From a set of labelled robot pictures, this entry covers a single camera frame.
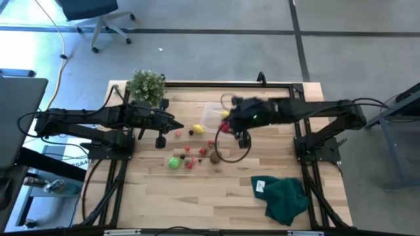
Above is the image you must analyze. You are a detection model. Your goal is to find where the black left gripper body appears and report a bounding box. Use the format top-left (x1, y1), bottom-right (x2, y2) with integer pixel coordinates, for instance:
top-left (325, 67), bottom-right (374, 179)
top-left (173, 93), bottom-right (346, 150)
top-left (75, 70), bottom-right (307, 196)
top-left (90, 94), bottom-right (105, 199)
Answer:
top-left (131, 98), bottom-right (171, 149)

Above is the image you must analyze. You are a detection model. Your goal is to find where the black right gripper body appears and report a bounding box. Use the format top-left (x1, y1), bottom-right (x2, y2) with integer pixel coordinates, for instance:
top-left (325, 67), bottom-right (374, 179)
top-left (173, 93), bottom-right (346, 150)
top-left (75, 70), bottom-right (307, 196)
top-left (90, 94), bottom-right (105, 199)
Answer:
top-left (229, 96), bottom-right (282, 149)

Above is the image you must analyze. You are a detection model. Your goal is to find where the clear plastic tupperware container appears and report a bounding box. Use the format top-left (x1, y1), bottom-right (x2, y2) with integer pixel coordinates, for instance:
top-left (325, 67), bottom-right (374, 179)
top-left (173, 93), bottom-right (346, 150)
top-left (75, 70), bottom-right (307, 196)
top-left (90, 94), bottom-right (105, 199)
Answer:
top-left (199, 100), bottom-right (240, 138)

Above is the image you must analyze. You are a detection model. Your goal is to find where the potted green plant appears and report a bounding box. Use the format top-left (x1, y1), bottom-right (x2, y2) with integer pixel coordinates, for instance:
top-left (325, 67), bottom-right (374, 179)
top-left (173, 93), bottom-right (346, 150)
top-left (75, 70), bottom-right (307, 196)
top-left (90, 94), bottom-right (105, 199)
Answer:
top-left (125, 69), bottom-right (167, 108)

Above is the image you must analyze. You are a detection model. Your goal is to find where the white printed sign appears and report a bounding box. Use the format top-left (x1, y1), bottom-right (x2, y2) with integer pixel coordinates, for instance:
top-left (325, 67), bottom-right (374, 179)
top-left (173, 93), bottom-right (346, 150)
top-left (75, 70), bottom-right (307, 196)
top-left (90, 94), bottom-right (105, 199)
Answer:
top-left (61, 137), bottom-right (93, 170)

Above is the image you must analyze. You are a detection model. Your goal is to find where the dark green cloth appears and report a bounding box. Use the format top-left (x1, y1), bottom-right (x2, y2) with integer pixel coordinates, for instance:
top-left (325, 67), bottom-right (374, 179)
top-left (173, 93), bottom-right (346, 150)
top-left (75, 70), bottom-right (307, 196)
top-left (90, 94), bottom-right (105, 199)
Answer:
top-left (251, 175), bottom-right (310, 227)

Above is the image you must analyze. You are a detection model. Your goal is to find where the black desk crossbeam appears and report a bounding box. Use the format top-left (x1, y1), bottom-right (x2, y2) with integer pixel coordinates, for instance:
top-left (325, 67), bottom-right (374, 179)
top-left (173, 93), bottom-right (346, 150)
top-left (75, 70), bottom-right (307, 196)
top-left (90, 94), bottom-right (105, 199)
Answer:
top-left (14, 146), bottom-right (88, 184)

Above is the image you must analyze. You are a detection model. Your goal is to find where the office swivel chair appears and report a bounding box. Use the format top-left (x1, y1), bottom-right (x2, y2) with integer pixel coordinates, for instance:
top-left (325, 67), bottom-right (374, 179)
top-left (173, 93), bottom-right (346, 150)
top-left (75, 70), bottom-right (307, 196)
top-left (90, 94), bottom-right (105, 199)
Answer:
top-left (54, 0), bottom-right (137, 54)

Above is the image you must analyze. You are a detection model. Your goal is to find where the grey desk top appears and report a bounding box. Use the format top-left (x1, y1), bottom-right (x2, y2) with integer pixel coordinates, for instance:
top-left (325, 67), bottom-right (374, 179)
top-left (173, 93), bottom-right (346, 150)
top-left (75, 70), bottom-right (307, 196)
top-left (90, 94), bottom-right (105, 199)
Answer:
top-left (0, 77), bottom-right (49, 170)

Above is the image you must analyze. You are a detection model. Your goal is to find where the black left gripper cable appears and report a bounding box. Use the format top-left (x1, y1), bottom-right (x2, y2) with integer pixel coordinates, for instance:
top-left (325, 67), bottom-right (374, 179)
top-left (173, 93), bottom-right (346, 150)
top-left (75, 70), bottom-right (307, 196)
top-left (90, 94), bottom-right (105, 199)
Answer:
top-left (149, 106), bottom-right (175, 119)

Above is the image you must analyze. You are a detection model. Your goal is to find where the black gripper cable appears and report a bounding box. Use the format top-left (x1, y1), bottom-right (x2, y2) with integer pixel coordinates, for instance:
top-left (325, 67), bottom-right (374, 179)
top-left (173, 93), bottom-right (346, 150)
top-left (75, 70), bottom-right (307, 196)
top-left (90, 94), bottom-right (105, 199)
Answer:
top-left (149, 106), bottom-right (175, 119)
top-left (214, 93), bottom-right (253, 164)

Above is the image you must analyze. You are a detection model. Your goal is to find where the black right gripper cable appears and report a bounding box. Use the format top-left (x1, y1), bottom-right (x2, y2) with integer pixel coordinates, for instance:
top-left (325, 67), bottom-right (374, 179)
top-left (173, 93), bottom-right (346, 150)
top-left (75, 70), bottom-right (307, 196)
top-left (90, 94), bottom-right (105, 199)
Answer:
top-left (214, 93), bottom-right (253, 164)

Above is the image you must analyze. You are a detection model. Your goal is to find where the black aluminium table frame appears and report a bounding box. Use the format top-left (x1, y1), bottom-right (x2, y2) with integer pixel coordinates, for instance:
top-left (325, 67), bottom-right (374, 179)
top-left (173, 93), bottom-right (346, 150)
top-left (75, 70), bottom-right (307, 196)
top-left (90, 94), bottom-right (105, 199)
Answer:
top-left (73, 80), bottom-right (355, 232)

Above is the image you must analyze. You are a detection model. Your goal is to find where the yellow floor cable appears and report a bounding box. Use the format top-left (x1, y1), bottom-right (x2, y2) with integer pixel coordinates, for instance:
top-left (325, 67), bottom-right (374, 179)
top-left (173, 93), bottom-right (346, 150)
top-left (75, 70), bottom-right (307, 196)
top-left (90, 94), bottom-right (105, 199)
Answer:
top-left (33, 0), bottom-right (68, 111)

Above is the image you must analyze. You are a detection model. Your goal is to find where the blue-grey desk frame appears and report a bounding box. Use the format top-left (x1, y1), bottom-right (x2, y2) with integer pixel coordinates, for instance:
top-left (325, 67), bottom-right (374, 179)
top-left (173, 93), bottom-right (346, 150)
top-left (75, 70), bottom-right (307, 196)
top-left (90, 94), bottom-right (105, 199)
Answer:
top-left (362, 81), bottom-right (420, 193)

